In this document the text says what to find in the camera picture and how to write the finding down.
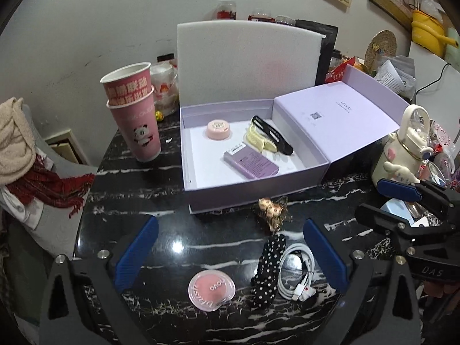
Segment white charging cable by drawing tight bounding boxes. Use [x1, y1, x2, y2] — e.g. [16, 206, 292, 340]
[277, 242, 317, 301]

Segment black hair clip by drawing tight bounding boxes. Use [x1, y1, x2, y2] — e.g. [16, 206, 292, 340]
[251, 116, 294, 156]

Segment clear pink blush compact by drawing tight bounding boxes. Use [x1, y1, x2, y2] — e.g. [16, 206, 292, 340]
[188, 269, 236, 311]

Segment cream hair claw clip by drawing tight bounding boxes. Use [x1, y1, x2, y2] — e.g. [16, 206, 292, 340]
[244, 124, 279, 155]

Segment cartoon print glass mug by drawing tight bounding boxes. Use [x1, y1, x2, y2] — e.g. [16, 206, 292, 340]
[417, 151, 455, 191]

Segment purple eyeshadow box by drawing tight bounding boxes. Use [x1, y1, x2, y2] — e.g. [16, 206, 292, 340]
[223, 143, 280, 179]

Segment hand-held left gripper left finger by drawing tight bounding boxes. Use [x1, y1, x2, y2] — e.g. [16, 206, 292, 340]
[39, 216, 159, 345]

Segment pink round tin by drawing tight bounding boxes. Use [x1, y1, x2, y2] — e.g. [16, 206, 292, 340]
[206, 119, 231, 141]

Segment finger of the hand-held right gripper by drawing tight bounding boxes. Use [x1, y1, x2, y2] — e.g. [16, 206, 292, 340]
[377, 178, 460, 220]
[355, 203, 455, 239]

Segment white garment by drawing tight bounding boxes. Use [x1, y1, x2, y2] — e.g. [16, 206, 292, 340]
[0, 187, 40, 231]

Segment black polka dot scrunchie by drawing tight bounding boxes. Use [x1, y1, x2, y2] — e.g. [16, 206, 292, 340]
[250, 234, 286, 308]

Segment lavender gift box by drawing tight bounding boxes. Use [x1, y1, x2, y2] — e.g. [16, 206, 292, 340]
[180, 64, 401, 214]

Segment pink paper cup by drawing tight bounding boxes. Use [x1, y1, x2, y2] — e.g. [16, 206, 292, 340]
[106, 85, 162, 162]
[100, 62, 153, 105]

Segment round woven mat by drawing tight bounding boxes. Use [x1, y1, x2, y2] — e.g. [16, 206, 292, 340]
[367, 30, 397, 66]

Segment cream fluffy scarf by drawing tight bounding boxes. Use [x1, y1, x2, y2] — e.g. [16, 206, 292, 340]
[0, 97, 37, 185]

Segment white foam sheet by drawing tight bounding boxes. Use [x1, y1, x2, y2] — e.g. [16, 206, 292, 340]
[177, 20, 326, 108]

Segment beige wooden frame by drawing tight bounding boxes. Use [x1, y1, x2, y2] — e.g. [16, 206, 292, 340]
[45, 129, 90, 166]

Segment black bag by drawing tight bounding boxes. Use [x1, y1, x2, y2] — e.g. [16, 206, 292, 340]
[295, 20, 339, 87]

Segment white paper packets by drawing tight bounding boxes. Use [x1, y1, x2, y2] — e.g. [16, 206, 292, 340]
[374, 55, 417, 99]

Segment red plaid scarf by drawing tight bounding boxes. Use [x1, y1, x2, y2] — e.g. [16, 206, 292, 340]
[7, 153, 96, 218]

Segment black power cable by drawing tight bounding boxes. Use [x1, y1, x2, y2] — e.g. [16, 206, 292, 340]
[415, 63, 455, 96]

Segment light blue case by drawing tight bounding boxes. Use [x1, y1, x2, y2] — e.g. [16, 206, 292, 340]
[381, 201, 410, 220]

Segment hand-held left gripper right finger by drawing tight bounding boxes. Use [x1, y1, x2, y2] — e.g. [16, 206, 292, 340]
[303, 218, 422, 345]

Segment yellow enamel pot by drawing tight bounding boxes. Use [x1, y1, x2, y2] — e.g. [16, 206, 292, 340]
[411, 9, 460, 58]

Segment red snack bag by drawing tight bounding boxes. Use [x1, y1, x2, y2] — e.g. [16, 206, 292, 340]
[325, 55, 358, 84]

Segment plastic bag with food container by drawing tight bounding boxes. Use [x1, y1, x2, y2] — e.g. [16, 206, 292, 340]
[150, 63, 180, 116]

